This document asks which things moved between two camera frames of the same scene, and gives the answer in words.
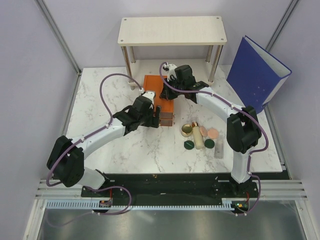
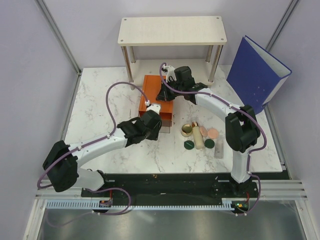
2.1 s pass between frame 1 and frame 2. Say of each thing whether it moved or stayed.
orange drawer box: stayed
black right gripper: stayed
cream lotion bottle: stayed
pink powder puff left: stayed
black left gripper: moved
